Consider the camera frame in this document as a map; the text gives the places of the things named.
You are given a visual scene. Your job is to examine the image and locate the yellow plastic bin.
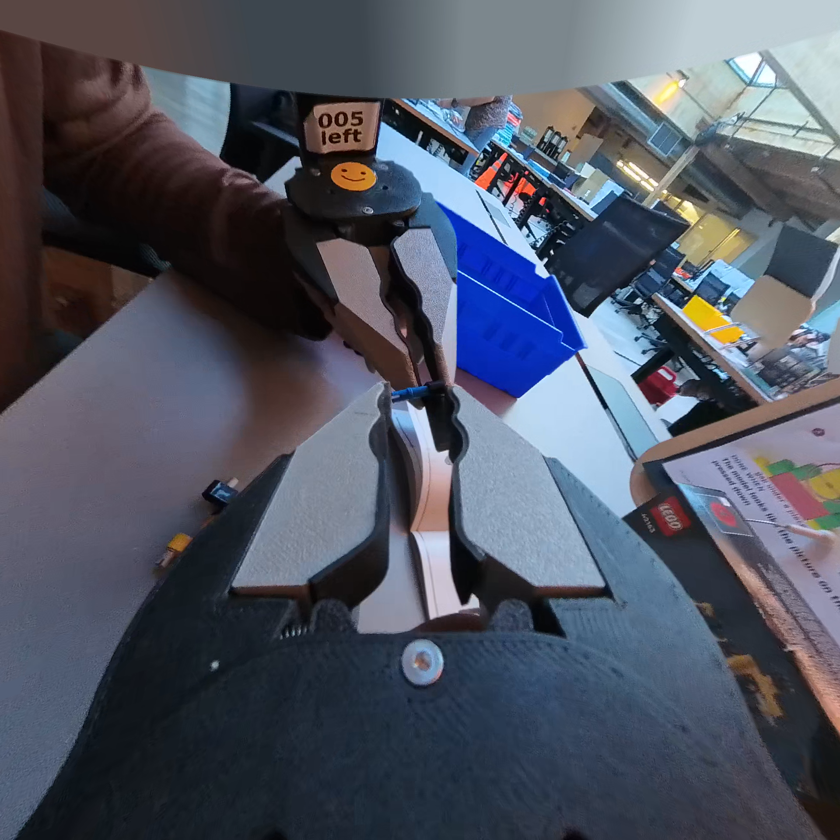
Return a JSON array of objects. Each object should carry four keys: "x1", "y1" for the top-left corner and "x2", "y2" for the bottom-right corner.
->
[{"x1": 681, "y1": 295, "x2": 746, "y2": 343}]

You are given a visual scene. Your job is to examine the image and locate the blue plastic bin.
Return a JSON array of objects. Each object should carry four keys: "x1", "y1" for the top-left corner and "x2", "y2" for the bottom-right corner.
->
[{"x1": 435, "y1": 200, "x2": 587, "y2": 399}]

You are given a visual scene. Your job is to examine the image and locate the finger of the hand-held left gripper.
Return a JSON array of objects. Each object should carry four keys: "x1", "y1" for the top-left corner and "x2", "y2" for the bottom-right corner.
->
[
  {"x1": 390, "y1": 225, "x2": 458, "y2": 388},
  {"x1": 317, "y1": 238, "x2": 421, "y2": 389}
]

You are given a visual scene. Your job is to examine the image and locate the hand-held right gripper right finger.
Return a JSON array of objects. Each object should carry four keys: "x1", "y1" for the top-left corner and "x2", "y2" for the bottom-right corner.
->
[{"x1": 430, "y1": 386, "x2": 608, "y2": 608}]

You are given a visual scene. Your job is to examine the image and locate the black lego box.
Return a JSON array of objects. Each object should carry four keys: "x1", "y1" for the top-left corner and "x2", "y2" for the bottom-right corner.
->
[{"x1": 622, "y1": 459, "x2": 840, "y2": 795}]

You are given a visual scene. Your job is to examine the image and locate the grey laptop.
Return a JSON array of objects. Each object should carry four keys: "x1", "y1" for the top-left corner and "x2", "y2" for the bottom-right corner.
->
[
  {"x1": 581, "y1": 364, "x2": 672, "y2": 460},
  {"x1": 476, "y1": 187, "x2": 526, "y2": 244}
]

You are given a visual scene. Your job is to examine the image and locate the cardboard box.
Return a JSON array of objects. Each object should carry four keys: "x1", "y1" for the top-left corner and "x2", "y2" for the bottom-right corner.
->
[{"x1": 730, "y1": 274, "x2": 821, "y2": 361}]

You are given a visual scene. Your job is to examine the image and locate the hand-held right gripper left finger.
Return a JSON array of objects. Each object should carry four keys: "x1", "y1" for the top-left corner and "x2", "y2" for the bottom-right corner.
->
[{"x1": 231, "y1": 382, "x2": 395, "y2": 610}]

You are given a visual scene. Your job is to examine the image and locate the person's left forearm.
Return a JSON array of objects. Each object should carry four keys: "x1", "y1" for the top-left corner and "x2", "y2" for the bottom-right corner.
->
[{"x1": 0, "y1": 29, "x2": 332, "y2": 342}]

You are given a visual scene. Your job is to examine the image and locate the red container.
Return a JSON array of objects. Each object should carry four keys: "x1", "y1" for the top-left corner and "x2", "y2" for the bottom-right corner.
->
[{"x1": 638, "y1": 365, "x2": 678, "y2": 406}]

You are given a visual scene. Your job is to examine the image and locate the printed instruction sheet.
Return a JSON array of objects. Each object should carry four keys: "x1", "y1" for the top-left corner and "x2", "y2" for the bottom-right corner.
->
[{"x1": 661, "y1": 403, "x2": 840, "y2": 697}]

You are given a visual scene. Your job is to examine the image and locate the wooden work table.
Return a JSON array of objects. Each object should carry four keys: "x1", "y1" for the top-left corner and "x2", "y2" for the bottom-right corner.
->
[{"x1": 650, "y1": 292, "x2": 775, "y2": 404}]

